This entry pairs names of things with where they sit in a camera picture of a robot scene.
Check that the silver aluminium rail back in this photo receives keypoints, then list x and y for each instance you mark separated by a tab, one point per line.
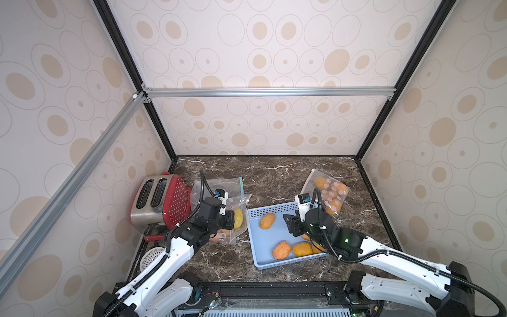
268	92

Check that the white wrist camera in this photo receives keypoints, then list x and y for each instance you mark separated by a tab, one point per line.
222	196
305	204

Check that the silver aluminium rail left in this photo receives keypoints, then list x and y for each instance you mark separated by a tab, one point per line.
24	248

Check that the red steel toaster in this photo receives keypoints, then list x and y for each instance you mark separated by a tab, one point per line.
160	200

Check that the clear blue zipper bag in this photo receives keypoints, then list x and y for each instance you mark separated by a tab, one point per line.
233	186

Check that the white patterned bowl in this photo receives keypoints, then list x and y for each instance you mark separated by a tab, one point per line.
149	257

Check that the clear pink zipper bag spare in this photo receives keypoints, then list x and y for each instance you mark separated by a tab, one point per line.
232	204

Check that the orange potato front right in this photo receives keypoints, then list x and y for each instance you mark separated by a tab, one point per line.
317	249

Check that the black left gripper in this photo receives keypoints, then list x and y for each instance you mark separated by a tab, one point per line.
230	214

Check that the orange potato row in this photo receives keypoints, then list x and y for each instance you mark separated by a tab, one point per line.
223	236
267	221

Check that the silver aluminium rail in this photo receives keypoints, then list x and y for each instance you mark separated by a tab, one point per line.
268	92
24	248

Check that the black corner frame post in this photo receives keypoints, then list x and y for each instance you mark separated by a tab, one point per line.
106	15
435	24

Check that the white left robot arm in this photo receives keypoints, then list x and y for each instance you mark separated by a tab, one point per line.
145	295

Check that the black corner frame post left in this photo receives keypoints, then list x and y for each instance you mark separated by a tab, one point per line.
106	15

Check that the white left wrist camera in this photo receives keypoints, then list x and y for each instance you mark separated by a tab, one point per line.
222	196

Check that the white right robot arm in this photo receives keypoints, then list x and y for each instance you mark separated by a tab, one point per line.
444	290

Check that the light blue plastic basket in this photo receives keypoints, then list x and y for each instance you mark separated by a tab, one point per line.
263	242

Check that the black corner frame post right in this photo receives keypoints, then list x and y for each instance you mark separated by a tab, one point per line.
435	24

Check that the yellow potato front middle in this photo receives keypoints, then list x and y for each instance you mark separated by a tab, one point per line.
302	250

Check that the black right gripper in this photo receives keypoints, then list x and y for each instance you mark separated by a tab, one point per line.
294	224

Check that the clear pink zipper bag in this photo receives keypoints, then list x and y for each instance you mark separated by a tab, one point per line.
333	191

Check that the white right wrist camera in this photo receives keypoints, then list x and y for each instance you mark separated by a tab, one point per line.
305	204

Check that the orange potato back row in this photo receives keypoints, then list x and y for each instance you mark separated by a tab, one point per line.
267	221

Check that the orange wrinkled potato front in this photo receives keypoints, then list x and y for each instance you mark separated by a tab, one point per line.
281	251

